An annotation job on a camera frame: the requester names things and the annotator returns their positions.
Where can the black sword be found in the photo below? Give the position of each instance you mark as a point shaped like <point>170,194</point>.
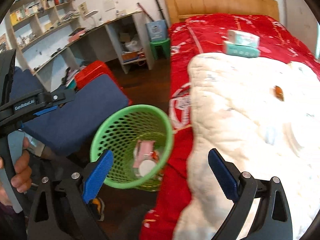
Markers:
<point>160,7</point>

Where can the white plastic bag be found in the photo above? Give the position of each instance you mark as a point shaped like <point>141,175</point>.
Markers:
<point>132,46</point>

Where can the pink book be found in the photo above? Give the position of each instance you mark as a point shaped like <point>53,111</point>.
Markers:
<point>77,35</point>

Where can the pile of books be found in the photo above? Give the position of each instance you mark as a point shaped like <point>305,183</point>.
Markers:
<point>73,77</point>

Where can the green plastic stool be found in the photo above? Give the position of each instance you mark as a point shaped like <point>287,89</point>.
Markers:
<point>160,47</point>

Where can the green plastic mesh basket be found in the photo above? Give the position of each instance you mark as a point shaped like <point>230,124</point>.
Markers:
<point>120,120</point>

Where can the orange black shoe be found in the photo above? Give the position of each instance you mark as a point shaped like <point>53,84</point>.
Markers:
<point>98,208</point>

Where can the white desk lamp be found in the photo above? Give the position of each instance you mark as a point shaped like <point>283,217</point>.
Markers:
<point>90,14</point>

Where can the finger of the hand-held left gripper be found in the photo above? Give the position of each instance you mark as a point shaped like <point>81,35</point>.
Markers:
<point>62,97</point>
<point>46,111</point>

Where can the bed with red cover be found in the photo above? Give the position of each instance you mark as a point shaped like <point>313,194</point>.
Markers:
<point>180,62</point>

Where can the person's left hand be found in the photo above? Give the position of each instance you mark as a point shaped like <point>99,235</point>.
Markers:
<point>23,172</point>

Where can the orange wrapper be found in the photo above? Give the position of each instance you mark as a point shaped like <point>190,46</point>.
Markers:
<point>278,92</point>
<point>155,156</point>

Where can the teal tissue box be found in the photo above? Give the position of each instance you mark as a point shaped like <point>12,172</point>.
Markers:
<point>240,51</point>

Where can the red plastic stool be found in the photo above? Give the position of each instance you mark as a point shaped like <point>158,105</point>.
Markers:
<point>93,71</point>

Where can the red stick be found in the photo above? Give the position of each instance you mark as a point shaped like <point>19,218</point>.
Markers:
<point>145,11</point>

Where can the cardboard box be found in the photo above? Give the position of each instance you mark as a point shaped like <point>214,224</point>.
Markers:
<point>124,37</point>

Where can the pink wrapper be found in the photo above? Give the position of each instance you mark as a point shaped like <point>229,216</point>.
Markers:
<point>143,150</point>

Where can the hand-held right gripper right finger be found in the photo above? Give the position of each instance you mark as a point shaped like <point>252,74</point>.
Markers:
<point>222,177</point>

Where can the blue printed box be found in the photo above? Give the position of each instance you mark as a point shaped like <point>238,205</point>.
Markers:
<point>156,30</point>

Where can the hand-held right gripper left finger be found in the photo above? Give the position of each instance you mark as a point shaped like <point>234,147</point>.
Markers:
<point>98,177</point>

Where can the white wall shelf unit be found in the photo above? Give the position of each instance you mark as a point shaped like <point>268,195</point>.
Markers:
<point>37,25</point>

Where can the wooden headboard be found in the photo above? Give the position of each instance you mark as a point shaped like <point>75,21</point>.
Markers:
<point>220,2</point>

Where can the white teal tissue pack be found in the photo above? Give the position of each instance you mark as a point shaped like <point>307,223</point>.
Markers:
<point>243,37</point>

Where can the white desk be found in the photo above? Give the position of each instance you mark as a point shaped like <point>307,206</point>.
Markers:
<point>100,37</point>

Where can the white quilted blanket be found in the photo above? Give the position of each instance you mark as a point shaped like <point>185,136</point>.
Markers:
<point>237,120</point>

